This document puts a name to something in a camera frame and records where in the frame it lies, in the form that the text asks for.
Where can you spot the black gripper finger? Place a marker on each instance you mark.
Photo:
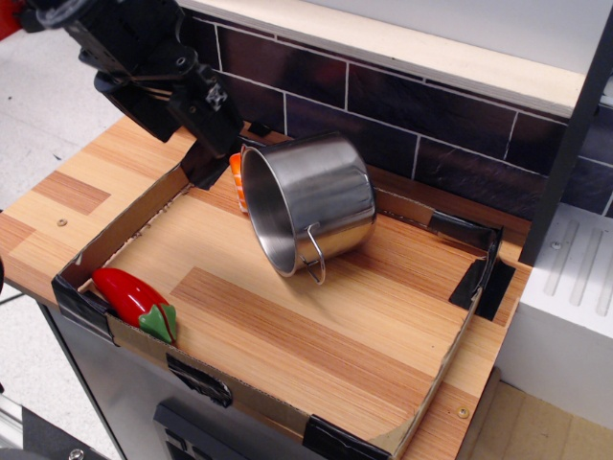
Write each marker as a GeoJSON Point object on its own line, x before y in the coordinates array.
{"type": "Point", "coordinates": [147, 112]}
{"type": "Point", "coordinates": [200, 102]}

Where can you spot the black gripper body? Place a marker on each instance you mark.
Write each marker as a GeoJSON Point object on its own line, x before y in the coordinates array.
{"type": "Point", "coordinates": [133, 45]}

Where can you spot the stainless steel pot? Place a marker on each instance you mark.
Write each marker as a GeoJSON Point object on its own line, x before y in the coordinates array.
{"type": "Point", "coordinates": [309, 200]}

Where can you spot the cardboard fence with black tape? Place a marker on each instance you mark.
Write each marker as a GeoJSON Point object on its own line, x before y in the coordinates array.
{"type": "Point", "coordinates": [385, 360]}

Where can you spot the wooden shelf board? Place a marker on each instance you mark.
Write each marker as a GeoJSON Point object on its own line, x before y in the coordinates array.
{"type": "Point", "coordinates": [503, 77]}

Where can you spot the red toy chili pepper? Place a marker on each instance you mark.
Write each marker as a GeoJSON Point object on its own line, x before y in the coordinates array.
{"type": "Point", "coordinates": [137, 303]}

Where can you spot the white dish drying rack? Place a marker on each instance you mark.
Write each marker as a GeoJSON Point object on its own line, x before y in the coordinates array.
{"type": "Point", "coordinates": [559, 344]}

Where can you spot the dark grey vertical post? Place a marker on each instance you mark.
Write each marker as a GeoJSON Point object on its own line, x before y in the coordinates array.
{"type": "Point", "coordinates": [568, 153]}

